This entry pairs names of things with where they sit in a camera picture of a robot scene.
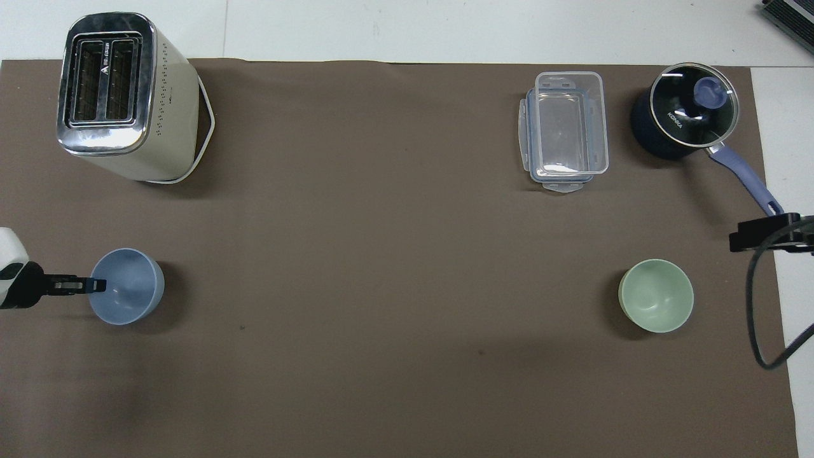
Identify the cream and chrome toaster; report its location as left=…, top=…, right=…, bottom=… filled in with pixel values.
left=56, top=11, right=210, bottom=183

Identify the dark blue saucepan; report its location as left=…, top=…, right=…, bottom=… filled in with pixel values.
left=630, top=62, right=785, bottom=218

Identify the white toaster cord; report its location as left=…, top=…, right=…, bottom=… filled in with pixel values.
left=141, top=76, right=216, bottom=186

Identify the green bowl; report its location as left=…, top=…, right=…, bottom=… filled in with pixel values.
left=618, top=258, right=695, bottom=333

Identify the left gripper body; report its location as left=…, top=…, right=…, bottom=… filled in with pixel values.
left=0, top=261, right=51, bottom=310

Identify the clear plastic container lid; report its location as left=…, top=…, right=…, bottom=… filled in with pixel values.
left=518, top=87, right=597, bottom=194

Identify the glass pot lid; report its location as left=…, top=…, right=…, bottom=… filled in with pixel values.
left=651, top=62, right=741, bottom=149

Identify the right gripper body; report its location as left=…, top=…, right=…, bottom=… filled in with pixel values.
left=783, top=214, right=814, bottom=255

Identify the blue bowl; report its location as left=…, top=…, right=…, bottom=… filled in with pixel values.
left=88, top=247, right=165, bottom=326

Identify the black cable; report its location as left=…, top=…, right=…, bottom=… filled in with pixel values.
left=746, top=216, right=814, bottom=370

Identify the grey ribbed device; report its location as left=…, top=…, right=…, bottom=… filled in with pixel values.
left=759, top=0, right=814, bottom=37

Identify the clear plastic container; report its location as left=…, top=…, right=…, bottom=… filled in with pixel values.
left=534, top=71, right=610, bottom=177

